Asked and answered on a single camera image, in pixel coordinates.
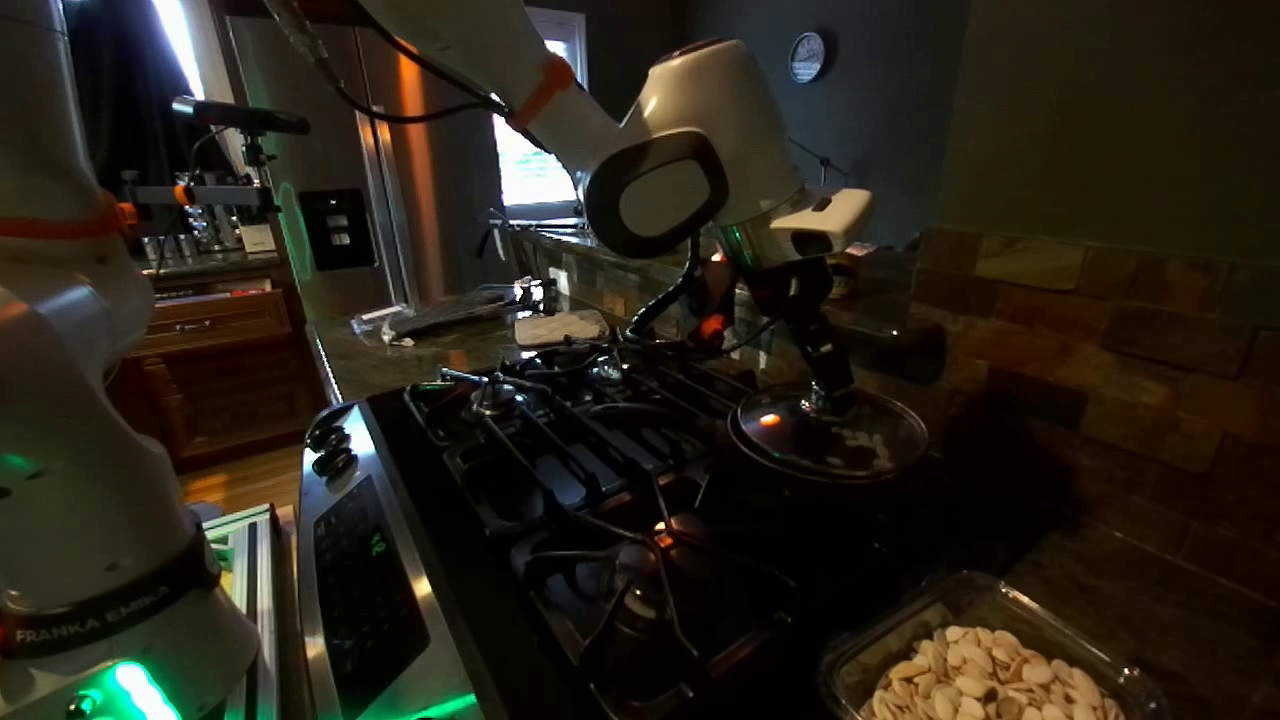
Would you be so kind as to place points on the black frying pan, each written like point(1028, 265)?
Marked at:
point(802, 472)

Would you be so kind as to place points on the clear glass tray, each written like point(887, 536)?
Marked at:
point(400, 323)

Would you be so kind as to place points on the black gas stove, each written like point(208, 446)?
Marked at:
point(563, 466)

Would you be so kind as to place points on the black stereo camera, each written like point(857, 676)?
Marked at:
point(242, 119)

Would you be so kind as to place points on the pale pasta pieces heap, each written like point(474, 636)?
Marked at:
point(985, 673)

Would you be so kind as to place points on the glass pan lid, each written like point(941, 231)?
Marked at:
point(825, 433)

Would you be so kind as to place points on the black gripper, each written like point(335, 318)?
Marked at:
point(806, 302)

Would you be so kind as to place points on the round wall clock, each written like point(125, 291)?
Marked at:
point(806, 58)

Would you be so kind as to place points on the bright window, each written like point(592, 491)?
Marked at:
point(532, 174)

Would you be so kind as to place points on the black switch panel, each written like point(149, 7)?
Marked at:
point(339, 231)

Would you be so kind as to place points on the wooden cabinet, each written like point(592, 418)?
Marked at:
point(213, 345)

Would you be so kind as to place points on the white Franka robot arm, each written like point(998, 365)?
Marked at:
point(707, 121)

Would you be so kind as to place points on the metal mounting frame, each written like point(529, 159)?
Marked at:
point(246, 601)

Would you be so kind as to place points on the stainless steel refrigerator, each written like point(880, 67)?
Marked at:
point(400, 185)

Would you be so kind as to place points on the clear glass food container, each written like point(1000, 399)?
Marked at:
point(880, 625)

